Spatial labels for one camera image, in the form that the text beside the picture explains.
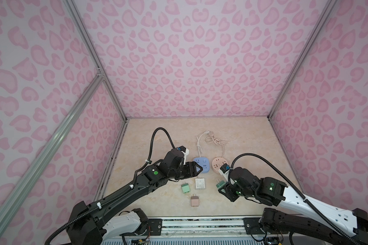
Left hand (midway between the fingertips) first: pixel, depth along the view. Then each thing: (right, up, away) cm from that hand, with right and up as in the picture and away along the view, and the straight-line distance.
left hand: (202, 172), depth 71 cm
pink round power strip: (+11, -1, +23) cm, 26 cm away
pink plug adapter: (-3, -18, +9) cm, 20 cm away
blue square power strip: (+3, 0, +22) cm, 22 cm away
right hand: (+9, -8, 0) cm, 12 cm away
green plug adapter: (+8, -6, 0) cm, 10 cm away
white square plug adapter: (0, -10, +13) cm, 17 cm away
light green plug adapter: (-8, -12, +14) cm, 20 cm away
